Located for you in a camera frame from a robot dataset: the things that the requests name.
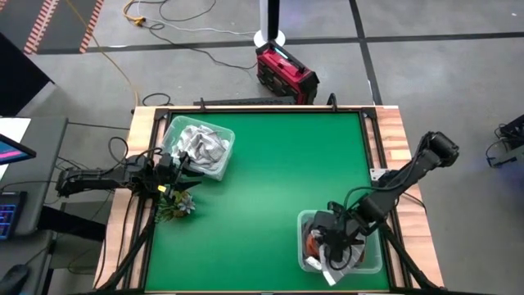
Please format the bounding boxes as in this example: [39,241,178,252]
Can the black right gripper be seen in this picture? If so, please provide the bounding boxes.
[313,202,368,266]

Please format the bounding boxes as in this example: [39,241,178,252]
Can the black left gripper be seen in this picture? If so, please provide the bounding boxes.
[153,152,206,193]

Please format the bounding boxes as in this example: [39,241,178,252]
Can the grey white-checked towel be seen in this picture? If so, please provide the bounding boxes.
[305,239,366,287]

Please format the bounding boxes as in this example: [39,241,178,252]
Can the clear plastic bin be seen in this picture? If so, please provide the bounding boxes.
[297,208,384,275]
[161,115,237,182]

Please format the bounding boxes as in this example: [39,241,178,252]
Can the white waffle towel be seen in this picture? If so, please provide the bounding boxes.
[171,125,231,173]

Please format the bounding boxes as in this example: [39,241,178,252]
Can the green succulent plant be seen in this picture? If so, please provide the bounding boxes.
[156,188,197,225]

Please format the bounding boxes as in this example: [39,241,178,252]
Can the black support strut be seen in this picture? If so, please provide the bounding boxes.
[382,227,441,292]
[97,196,159,292]

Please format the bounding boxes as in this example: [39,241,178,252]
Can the green table mat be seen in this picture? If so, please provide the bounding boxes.
[145,111,391,293]

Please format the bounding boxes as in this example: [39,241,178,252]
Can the long black bar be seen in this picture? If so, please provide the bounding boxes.
[193,96,296,107]

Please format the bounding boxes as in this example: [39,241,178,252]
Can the red power station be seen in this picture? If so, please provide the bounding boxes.
[255,40,320,106]

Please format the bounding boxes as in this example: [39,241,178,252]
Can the grey desk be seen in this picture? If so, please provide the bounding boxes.
[0,116,69,295]

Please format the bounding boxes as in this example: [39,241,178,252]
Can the black table clamp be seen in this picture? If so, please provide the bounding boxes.
[326,93,341,114]

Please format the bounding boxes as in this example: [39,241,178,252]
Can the monitor screen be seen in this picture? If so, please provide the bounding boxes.
[0,133,37,167]

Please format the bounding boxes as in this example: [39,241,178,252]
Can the white floor stand pole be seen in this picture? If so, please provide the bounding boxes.
[253,0,287,48]

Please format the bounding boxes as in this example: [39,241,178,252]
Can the backlit keyboard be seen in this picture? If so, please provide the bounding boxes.
[0,190,26,241]

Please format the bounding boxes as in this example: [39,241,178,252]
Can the white paper sheet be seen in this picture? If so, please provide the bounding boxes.
[0,117,33,143]

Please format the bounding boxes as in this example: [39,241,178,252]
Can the black cabinet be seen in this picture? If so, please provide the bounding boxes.
[0,32,55,118]

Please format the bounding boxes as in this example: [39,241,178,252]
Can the black computer mouse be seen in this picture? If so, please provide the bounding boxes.
[0,264,29,295]

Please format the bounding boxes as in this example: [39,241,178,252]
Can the white metal bracket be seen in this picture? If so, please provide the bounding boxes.
[369,166,389,182]

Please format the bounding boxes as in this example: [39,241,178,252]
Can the coiled black cable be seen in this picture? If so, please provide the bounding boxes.
[141,93,173,107]

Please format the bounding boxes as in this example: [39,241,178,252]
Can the black table frame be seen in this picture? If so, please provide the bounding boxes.
[138,107,396,293]

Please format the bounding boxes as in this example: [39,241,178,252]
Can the white floor cable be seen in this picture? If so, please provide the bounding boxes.
[137,0,257,36]

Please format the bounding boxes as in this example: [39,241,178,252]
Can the black floor cable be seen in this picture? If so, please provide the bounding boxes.
[158,0,218,22]
[147,22,259,70]

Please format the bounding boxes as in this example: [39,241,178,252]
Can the yellow extension cable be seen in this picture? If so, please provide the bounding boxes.
[65,0,147,107]

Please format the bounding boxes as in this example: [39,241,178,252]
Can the striped floor cable cover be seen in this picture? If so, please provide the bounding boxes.
[0,0,106,57]

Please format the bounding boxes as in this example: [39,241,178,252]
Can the black equipment with cables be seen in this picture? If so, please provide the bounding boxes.
[486,114,524,169]

